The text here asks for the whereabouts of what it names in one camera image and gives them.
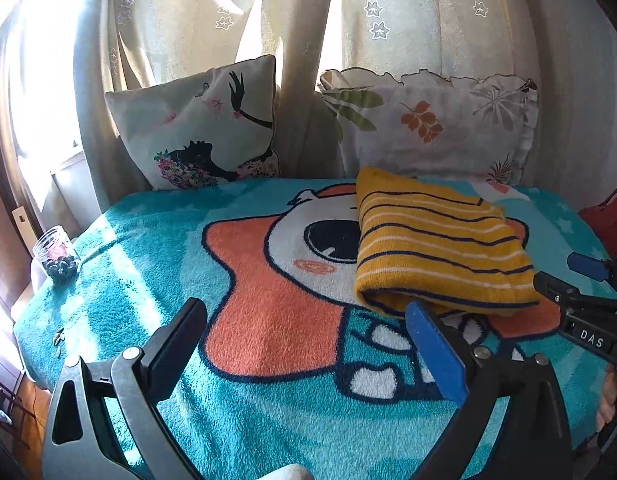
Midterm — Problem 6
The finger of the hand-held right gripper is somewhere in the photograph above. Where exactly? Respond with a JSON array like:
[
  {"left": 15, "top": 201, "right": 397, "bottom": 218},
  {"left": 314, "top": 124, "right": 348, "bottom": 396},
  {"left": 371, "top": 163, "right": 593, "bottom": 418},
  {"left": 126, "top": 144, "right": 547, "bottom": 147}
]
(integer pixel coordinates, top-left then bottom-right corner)
[
  {"left": 567, "top": 252, "right": 617, "bottom": 283},
  {"left": 533, "top": 271, "right": 586, "bottom": 313}
]

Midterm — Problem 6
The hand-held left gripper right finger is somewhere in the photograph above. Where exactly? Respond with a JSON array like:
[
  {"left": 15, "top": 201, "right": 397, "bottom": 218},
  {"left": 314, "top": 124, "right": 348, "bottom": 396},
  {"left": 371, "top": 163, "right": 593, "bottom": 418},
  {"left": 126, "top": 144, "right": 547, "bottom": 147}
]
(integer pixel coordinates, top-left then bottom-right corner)
[{"left": 405, "top": 300, "right": 574, "bottom": 480}]

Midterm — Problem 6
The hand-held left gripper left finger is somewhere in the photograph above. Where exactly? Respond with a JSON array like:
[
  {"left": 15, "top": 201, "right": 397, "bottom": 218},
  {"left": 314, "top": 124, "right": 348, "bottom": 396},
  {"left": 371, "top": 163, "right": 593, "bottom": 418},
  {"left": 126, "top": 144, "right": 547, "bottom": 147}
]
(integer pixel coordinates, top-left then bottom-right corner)
[{"left": 41, "top": 297, "right": 209, "bottom": 480}]

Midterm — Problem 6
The yellow striped knit sweater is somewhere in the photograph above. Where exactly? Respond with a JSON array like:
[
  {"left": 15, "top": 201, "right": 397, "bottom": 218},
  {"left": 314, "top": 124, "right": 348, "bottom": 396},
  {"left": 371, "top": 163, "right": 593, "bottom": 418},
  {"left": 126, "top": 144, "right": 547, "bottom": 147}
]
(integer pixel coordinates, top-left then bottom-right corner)
[{"left": 355, "top": 166, "right": 541, "bottom": 319}]

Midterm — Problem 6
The person's right hand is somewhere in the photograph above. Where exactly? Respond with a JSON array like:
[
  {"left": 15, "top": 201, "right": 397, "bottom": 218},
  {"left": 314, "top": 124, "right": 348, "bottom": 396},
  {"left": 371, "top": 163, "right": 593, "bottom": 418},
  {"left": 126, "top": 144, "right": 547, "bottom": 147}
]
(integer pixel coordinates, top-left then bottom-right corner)
[{"left": 601, "top": 365, "right": 617, "bottom": 433}]

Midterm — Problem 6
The red cloth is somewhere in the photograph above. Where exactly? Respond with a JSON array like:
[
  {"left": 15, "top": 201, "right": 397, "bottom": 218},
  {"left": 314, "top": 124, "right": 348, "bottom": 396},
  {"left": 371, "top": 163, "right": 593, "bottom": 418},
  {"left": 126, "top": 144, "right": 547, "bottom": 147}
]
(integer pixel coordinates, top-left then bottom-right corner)
[{"left": 578, "top": 177, "right": 617, "bottom": 261}]

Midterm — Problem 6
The teal cartoon fleece blanket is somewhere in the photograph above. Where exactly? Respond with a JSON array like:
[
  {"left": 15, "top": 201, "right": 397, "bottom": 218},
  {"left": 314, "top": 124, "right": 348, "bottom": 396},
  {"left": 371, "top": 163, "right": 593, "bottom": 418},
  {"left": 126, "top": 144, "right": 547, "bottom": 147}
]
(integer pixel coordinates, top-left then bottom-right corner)
[{"left": 13, "top": 177, "right": 617, "bottom": 480}]

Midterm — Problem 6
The glass jar of blue beads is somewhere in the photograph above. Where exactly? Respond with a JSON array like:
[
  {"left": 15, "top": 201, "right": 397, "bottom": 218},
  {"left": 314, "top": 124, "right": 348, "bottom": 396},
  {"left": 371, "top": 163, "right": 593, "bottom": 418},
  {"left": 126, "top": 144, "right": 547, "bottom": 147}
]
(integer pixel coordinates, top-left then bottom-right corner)
[{"left": 32, "top": 226, "right": 83, "bottom": 287}]

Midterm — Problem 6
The leaf print ruffled pillow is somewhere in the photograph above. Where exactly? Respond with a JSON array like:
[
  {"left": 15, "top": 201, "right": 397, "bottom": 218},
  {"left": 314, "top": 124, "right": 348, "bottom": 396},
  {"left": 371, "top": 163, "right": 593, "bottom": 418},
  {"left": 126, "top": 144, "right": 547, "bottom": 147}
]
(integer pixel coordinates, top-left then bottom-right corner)
[{"left": 315, "top": 67, "right": 540, "bottom": 190}]

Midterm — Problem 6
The cushion with silhouette print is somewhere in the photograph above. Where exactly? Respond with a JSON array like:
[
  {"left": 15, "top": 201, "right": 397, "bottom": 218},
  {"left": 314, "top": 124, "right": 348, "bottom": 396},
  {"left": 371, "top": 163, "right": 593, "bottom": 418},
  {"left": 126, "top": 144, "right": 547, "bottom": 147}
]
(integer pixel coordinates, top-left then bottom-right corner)
[{"left": 104, "top": 55, "right": 282, "bottom": 192}]

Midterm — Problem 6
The cream embroidered curtain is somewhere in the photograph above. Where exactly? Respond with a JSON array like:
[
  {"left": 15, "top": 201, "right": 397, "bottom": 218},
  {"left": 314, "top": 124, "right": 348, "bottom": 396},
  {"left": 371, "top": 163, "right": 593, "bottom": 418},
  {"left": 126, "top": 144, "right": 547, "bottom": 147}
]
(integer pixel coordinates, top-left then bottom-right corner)
[{"left": 71, "top": 0, "right": 617, "bottom": 201}]

